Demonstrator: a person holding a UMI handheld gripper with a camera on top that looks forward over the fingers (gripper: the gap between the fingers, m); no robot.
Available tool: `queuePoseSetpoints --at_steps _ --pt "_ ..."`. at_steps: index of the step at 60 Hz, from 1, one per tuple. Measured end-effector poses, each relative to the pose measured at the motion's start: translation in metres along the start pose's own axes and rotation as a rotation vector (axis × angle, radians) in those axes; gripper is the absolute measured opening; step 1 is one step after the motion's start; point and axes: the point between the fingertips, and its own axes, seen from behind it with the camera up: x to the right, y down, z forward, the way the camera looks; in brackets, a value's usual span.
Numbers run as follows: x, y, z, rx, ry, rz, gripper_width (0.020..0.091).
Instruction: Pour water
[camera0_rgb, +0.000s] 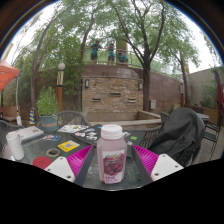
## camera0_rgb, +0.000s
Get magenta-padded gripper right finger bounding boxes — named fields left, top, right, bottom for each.
left=130, top=143, right=185, bottom=187

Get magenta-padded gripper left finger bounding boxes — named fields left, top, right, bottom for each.
left=43, top=144, right=96, bottom=187

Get yellow card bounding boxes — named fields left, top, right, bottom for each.
left=57, top=139, right=81, bottom=154

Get grey wicker chair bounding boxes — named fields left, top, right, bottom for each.
left=139, top=111, right=205, bottom=166
left=0, top=118, right=15, bottom=158
left=54, top=110, right=93, bottom=128

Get black board with stickers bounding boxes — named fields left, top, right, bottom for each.
left=71, top=123, right=148, bottom=158

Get white printed magazine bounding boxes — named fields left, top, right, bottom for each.
left=57, top=124, right=90, bottom=135

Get pink drink bottle white cap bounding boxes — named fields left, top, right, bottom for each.
left=96, top=123, right=129, bottom=185

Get small colourful printed cards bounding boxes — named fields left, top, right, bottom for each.
left=42, top=133, right=62, bottom=142

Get flat round red coaster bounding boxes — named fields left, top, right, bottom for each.
left=31, top=155, right=53, bottom=170

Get dark grey jacket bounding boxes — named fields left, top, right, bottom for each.
left=147, top=106, right=207, bottom=168

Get potted green plant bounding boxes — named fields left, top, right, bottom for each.
left=36, top=86, right=61, bottom=132

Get blue yellow striped cone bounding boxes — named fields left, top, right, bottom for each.
left=28, top=106, right=37, bottom=126

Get white paper cup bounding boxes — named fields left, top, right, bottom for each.
left=5, top=130, right=26, bottom=162

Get round dark side table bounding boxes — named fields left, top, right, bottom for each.
left=196, top=112, right=211, bottom=123

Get black metal chair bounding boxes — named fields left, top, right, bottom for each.
left=203, top=119, right=224, bottom=162

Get dark-trunk tree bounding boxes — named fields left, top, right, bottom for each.
left=99, top=0, right=201, bottom=113

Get leaning thin-trunk tree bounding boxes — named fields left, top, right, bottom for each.
left=19, top=6, right=101, bottom=125

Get folded red parasol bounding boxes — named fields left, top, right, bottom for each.
left=213, top=67, right=224, bottom=116

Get person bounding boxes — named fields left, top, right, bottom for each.
left=116, top=51, right=130, bottom=65
left=106, top=42, right=117, bottom=66
left=89, top=39, right=103, bottom=65

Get orange canopy tent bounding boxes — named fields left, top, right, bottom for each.
left=0, top=59, right=21, bottom=92

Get brown tape ring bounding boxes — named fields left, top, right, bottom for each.
left=45, top=147, right=62, bottom=159

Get grey wall box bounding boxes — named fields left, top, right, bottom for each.
left=149, top=98, right=157, bottom=111

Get wooden globe lamp post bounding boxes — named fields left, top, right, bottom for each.
left=55, top=62, right=67, bottom=113

